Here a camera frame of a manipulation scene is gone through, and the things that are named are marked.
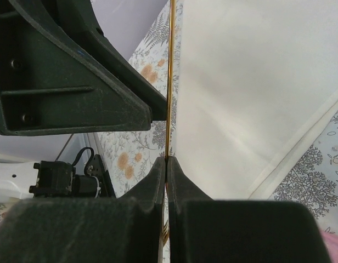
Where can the gold fork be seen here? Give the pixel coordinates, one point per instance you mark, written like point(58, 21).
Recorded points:
point(172, 16)

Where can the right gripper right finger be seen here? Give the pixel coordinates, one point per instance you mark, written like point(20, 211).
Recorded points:
point(205, 230)

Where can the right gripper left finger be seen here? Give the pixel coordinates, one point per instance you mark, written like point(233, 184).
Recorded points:
point(124, 229)

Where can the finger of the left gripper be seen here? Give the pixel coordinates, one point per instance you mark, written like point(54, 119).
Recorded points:
point(50, 85)
point(78, 21)

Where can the pink rose placemat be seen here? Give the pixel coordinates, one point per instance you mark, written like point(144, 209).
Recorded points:
point(331, 242)

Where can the white cloth napkin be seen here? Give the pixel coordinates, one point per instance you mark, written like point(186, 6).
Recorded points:
point(258, 83)

